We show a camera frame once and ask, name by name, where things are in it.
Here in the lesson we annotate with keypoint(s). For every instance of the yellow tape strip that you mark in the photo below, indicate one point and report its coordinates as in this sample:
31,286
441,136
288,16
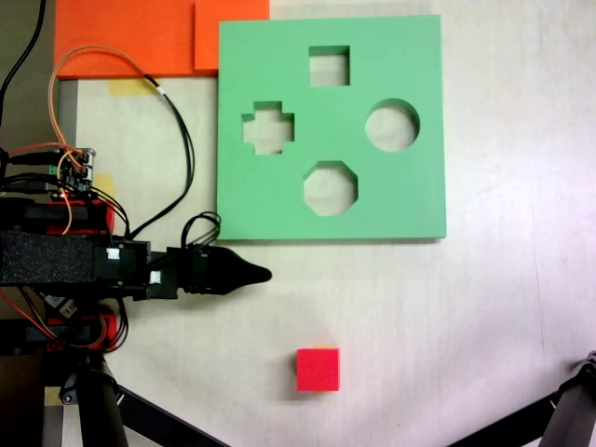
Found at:
130,87

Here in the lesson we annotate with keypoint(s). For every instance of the orange block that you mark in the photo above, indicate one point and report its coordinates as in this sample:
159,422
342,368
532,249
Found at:
125,37

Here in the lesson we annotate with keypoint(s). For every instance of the red base clamp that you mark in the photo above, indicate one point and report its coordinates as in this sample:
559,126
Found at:
110,216
109,326

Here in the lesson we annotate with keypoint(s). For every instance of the black tripod leg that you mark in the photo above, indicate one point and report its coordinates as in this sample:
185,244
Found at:
98,412
573,419

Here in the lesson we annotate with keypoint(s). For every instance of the red square block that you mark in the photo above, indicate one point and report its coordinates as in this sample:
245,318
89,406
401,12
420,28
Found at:
318,371

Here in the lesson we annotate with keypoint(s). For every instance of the small yellow tape piece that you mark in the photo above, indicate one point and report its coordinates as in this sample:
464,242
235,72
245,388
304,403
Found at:
51,396
106,182

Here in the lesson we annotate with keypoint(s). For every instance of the dark adapter board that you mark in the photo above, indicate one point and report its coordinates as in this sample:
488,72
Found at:
63,307

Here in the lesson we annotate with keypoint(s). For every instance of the green shape board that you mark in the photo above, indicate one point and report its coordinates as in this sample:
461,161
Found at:
335,219

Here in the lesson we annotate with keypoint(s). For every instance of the small circuit board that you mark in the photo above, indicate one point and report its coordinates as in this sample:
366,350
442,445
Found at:
74,172

